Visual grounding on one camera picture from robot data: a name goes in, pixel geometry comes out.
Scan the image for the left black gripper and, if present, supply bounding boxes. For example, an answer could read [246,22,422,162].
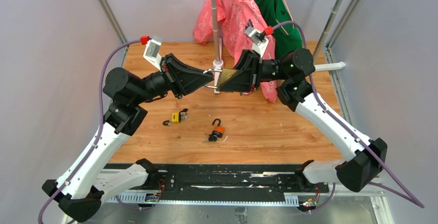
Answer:
[137,55,218,105]

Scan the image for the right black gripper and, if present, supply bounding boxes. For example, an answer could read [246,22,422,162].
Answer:
[215,51,287,94]

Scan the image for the brass padlock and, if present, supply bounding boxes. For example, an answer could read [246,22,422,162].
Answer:
[204,68,238,93]

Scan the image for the orange padlock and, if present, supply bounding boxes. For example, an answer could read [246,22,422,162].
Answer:
[211,118,225,138]

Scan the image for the black orange-lock keys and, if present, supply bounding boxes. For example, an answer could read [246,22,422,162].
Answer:
[203,134,218,143]

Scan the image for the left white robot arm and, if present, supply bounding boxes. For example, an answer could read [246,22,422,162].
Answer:
[42,54,214,222]

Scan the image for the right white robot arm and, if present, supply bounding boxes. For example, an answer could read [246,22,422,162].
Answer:
[217,48,387,192]

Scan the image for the yellow-lock keys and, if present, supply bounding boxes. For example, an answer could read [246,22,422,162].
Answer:
[179,108,188,121]

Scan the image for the white clothes rack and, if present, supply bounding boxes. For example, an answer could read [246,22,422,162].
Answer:
[206,0,346,94]

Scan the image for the yellow padlock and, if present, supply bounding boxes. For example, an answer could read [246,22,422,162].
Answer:
[162,113,181,126]

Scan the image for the green shirt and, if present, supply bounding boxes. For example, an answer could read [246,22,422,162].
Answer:
[254,0,303,59]

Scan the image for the pink patterned jacket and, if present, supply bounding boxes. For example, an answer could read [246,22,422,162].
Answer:
[192,0,278,104]

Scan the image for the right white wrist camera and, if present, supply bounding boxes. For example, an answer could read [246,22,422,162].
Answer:
[244,26,269,58]

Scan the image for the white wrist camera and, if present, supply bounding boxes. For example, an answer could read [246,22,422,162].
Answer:
[244,26,269,58]
[143,35,162,71]

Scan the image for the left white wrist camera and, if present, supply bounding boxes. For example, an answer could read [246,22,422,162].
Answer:
[143,35,162,71]

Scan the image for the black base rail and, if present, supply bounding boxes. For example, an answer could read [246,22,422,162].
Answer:
[110,164,333,210]

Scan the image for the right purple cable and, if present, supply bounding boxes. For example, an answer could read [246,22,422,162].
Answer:
[264,21,425,210]

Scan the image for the purple cable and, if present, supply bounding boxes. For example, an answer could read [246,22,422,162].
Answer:
[37,35,151,224]
[264,21,425,210]

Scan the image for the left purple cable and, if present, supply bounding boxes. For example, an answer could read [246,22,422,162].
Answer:
[37,35,151,224]

